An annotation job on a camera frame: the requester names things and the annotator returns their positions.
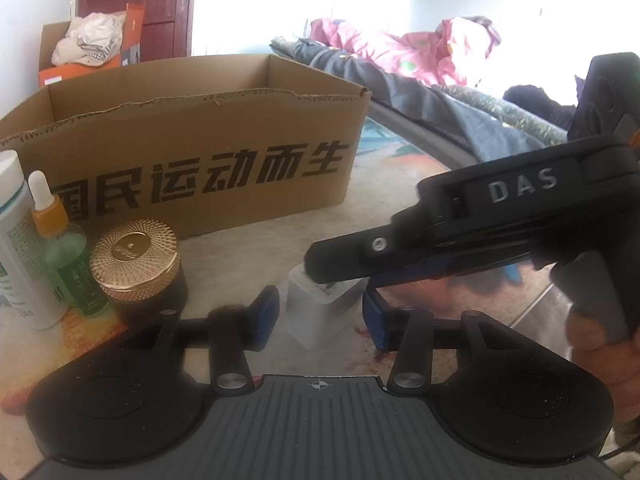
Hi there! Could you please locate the orange appliance box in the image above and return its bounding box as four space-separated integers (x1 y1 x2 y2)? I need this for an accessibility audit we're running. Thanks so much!
38 3 144 87

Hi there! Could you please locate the pink floral blanket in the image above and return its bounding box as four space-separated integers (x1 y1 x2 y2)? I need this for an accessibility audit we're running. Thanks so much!
309 16 501 87

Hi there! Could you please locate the person right hand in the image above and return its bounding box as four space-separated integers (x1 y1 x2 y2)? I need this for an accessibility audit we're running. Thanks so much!
565 308 640 422

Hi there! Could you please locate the blue grey bedding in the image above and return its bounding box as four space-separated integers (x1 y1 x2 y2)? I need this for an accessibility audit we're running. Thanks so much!
271 38 567 167

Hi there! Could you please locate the orange dropper green bottle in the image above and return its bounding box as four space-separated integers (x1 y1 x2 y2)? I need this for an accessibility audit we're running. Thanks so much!
27 170 107 316

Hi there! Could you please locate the white lidded plastic bottle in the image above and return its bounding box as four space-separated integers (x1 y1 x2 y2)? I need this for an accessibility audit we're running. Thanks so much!
1 150 67 330

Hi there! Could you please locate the crumpled cloth in box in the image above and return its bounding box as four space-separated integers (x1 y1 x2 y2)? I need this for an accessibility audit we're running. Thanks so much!
51 11 126 67

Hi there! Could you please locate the gold lidded dark jar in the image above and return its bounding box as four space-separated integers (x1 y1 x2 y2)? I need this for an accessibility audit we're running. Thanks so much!
90 219 188 326

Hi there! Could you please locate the brown cardboard box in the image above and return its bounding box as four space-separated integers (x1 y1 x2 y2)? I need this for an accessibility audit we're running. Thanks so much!
1 54 370 237

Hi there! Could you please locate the white power adapter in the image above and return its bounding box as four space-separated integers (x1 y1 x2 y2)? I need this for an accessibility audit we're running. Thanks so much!
284 263 368 350

